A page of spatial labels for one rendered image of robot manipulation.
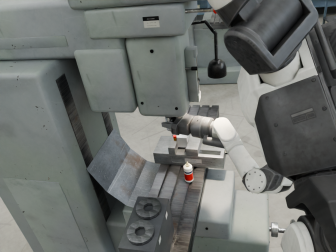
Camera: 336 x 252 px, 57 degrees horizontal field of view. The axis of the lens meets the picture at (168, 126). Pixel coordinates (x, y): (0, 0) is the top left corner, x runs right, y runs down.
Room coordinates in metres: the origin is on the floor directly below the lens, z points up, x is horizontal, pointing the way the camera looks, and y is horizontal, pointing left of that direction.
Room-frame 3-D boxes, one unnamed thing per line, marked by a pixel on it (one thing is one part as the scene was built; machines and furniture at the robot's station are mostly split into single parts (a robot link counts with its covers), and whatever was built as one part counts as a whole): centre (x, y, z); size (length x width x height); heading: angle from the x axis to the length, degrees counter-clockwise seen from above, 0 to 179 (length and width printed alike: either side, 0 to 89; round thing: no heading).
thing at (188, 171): (1.06, -0.06, 0.97); 0.04 x 0.04 x 0.11
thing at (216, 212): (1.09, -0.02, 0.78); 0.50 x 0.35 x 0.12; 71
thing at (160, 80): (1.09, -0.01, 1.47); 0.21 x 0.19 x 0.32; 161
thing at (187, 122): (1.04, -0.09, 1.23); 0.13 x 0.12 x 0.10; 147
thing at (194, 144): (1.22, -0.12, 1.01); 0.15 x 0.06 x 0.04; 160
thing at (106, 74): (1.15, 0.17, 1.47); 0.24 x 0.19 x 0.26; 161
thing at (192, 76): (1.05, -0.12, 1.45); 0.04 x 0.04 x 0.21; 71
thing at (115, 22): (1.10, 0.02, 1.68); 0.34 x 0.24 x 0.10; 71
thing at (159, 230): (0.70, 0.12, 1.02); 0.22 x 0.12 x 0.20; 163
